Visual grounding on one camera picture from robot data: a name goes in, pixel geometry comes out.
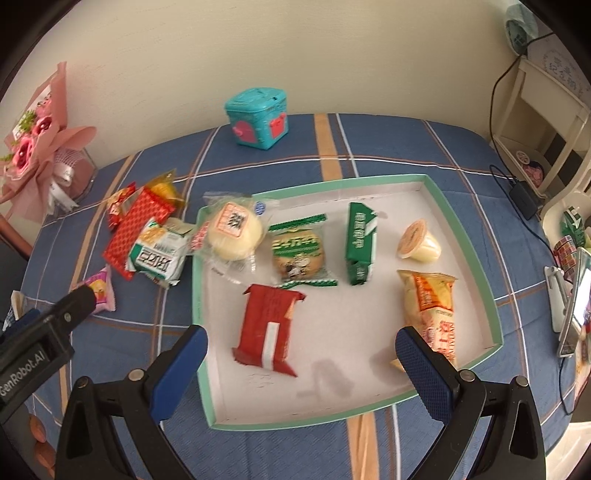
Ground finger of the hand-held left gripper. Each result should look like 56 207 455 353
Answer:
44 286 96 326
0 308 41 343

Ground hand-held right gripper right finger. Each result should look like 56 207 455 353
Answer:
394 326 546 480

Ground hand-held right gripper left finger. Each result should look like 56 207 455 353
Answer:
54 324 209 480

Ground pink snack packet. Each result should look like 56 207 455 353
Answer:
71 265 116 315

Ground yellow bread packet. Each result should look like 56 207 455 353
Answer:
390 269 459 372

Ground teal-rimmed white tray box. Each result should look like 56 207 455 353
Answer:
191 174 505 431

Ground red packet white stripe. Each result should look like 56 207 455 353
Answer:
232 283 308 379

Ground green white snack packet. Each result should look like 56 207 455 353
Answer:
127 217 195 288

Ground small red gold packet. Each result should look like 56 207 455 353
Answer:
107 182 139 230

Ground red patterned snack packet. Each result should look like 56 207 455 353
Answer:
102 187 178 281

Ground orange lid jelly cup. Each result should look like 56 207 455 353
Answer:
397 220 443 265

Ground beige snack packet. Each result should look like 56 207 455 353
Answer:
164 217 198 254

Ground bun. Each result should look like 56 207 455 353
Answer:
191 191 269 280

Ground dark green snack packet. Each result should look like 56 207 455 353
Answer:
345 202 382 286

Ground orange yellow snack packet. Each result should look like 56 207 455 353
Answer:
147 168 186 210

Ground green cookie packet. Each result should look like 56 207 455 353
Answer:
269 213 339 288

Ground dark wooden furniture edge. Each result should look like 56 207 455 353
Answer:
0 215 33 259

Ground white phone stand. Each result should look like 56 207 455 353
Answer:
544 265 573 333

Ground phone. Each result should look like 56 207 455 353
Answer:
556 247 591 358

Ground pink flower bouquet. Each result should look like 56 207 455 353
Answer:
0 62 98 217

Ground green red printed box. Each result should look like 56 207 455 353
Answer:
551 205 587 278

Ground white curved furniture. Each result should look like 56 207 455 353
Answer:
540 166 591 222

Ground blue plaid cloth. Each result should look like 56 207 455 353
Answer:
18 112 583 480

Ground teal money box pink hearts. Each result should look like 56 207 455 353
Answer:
225 86 289 151

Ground cream wooden chair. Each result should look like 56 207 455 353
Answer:
492 55 591 195

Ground white printed round board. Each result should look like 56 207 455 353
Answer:
526 32 591 93

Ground teal fan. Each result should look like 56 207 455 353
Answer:
503 2 539 56

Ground black power adapter with cable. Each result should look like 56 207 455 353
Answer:
487 54 561 250

